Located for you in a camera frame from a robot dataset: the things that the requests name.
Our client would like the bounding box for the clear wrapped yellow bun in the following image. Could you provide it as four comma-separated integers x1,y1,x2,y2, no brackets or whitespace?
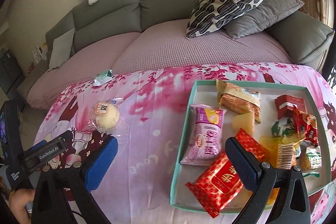
88,97,123,133

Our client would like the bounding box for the red gold snack packet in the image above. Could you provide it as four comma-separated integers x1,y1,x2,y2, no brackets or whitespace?
184,128,268,219

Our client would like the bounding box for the pale green cushion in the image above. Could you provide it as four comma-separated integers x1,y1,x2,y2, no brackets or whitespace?
49,28,75,71

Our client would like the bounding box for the white green snack packet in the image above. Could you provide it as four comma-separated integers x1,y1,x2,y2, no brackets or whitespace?
271,118,296,138

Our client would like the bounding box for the teal white cardboard tray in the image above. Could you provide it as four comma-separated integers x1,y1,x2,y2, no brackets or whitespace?
170,80,332,212

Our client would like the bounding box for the red white snack packet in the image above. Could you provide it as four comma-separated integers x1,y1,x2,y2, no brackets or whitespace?
274,94,306,119

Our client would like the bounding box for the person's left hand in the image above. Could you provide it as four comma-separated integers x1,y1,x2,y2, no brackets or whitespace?
9,189,35,224

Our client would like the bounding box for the small red snack packet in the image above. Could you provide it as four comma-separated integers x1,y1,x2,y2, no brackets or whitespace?
293,106,319,147

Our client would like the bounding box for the pink purple snack packet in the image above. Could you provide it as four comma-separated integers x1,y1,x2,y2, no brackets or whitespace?
180,104,227,166

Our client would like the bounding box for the silver green snack packet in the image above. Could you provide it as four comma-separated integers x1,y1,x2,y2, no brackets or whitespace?
93,69,113,86

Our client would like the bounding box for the green wrapped round biscuit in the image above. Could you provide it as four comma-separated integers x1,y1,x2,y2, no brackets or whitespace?
299,145,322,178

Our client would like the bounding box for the tan wrapped cake packet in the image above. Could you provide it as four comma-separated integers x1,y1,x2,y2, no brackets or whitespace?
216,80,261,123

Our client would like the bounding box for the yellow pudding cup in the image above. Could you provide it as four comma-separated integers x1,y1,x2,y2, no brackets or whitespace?
231,111,255,136

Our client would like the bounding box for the pink checkered sofa cover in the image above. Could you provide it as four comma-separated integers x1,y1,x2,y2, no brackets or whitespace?
27,19,292,109

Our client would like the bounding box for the grey cushion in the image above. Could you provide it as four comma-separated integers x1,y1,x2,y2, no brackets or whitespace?
223,0,304,39

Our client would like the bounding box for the pink cartoon printed blanket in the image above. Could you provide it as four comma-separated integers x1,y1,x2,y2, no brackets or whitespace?
35,63,335,223

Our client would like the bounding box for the orange cake packet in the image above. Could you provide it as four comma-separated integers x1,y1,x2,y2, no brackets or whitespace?
259,135,303,169

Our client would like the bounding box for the black white patterned pillow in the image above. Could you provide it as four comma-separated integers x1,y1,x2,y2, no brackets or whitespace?
186,0,263,38

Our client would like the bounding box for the grey green sofa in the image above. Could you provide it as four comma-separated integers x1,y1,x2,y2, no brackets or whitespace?
17,0,334,102

